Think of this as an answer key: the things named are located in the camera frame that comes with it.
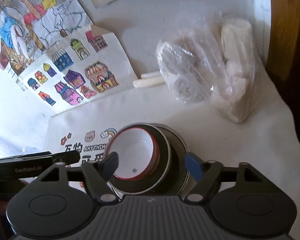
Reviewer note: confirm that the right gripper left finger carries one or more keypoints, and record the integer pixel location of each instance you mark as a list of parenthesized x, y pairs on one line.
[(96, 176)]

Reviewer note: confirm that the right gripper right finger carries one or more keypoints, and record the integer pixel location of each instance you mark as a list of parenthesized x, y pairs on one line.
[(205, 174)]

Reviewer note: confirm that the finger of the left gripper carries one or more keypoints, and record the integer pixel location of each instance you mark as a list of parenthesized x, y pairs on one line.
[(68, 157)]

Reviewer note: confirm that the steel mixing bowl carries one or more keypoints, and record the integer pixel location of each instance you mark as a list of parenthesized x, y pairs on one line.
[(144, 158)]

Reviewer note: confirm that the person's left hand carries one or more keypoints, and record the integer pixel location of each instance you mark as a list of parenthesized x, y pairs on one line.
[(8, 189)]

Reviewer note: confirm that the white printed table cloth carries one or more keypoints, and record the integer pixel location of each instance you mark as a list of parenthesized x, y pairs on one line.
[(266, 139)]

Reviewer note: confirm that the houses drawing paper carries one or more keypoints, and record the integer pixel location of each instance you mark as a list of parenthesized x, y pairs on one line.
[(88, 64)]

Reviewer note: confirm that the plastic bag of white rolls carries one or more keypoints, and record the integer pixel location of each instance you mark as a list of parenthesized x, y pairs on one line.
[(212, 58)]

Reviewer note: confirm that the boy with fan drawing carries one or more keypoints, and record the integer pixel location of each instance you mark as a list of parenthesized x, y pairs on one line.
[(30, 27)]

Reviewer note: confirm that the brown wooden door frame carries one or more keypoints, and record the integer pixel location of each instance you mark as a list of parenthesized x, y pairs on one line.
[(284, 48)]

